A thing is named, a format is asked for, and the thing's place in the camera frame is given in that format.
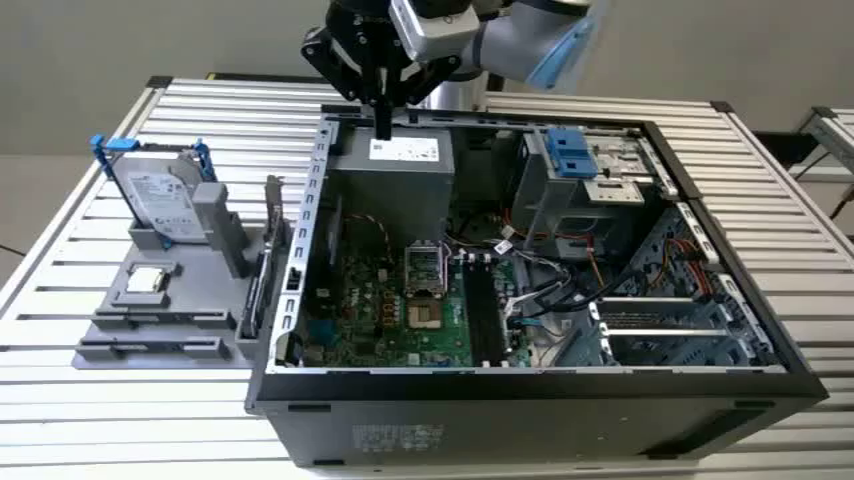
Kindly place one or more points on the silver metal disk bay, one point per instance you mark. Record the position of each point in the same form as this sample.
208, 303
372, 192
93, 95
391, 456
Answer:
567, 200

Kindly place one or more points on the green motherboard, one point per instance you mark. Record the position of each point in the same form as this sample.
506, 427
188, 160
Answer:
433, 342

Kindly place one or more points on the grey power supply unit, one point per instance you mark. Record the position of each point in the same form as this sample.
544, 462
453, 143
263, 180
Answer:
393, 200

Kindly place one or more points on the grey parts rack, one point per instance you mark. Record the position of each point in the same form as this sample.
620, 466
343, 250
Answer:
193, 295

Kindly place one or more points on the black open PC case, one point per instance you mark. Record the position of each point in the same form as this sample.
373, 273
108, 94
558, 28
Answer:
467, 425

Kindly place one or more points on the blue plastic bay latch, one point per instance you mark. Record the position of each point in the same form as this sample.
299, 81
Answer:
567, 152

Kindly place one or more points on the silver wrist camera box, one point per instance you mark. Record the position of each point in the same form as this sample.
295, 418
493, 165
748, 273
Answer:
440, 30

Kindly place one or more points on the silver CPU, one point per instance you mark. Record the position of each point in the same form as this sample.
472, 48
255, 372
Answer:
147, 280

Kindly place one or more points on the hard disk in blue carrier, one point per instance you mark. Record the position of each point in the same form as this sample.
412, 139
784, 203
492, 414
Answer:
156, 195

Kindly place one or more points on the CPU socket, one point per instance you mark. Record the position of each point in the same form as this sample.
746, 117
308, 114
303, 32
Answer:
424, 314

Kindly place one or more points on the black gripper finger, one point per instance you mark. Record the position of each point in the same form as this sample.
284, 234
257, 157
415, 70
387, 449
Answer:
333, 70
427, 80

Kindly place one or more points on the black block beside table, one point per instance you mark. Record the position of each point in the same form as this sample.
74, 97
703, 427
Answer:
787, 147

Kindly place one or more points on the black RAM slot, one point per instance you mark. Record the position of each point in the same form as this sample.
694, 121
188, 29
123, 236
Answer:
492, 325
475, 320

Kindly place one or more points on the graphics card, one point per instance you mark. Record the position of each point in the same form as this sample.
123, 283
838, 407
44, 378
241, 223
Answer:
256, 300

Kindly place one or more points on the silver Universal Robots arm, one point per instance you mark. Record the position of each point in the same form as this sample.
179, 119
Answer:
514, 40

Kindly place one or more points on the metal slat side table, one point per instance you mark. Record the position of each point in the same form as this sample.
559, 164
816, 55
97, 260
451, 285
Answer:
836, 125

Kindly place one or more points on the silver metal drive cage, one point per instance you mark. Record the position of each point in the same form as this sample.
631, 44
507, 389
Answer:
667, 305

